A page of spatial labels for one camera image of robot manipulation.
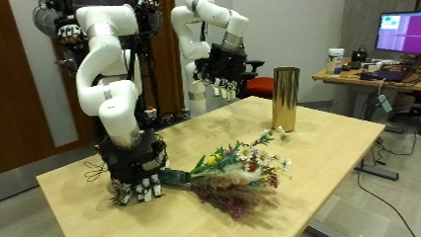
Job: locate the pale hanging tag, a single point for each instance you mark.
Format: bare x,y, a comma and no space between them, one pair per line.
384,103

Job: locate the computer monitor with purple screen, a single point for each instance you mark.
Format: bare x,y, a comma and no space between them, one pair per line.
401,33

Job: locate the white wipes canister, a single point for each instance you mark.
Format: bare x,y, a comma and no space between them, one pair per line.
336,62

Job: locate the black office chair red seat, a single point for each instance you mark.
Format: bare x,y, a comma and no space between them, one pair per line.
260,86

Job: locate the flower bouquet with green wrap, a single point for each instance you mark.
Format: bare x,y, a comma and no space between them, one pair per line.
232,171

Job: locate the red emergency stop button box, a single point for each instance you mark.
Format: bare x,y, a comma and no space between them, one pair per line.
151,112

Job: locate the brown wooden door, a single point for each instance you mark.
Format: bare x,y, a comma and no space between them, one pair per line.
20,108

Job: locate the tall gold cylinder vase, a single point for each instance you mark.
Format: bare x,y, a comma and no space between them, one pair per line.
286,98

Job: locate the black flat table foot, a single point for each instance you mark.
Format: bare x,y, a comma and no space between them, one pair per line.
377,172

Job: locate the small black desk device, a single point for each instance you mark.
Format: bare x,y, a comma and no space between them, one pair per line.
359,56

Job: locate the wooden office desk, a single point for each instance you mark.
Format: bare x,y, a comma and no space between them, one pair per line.
347,76

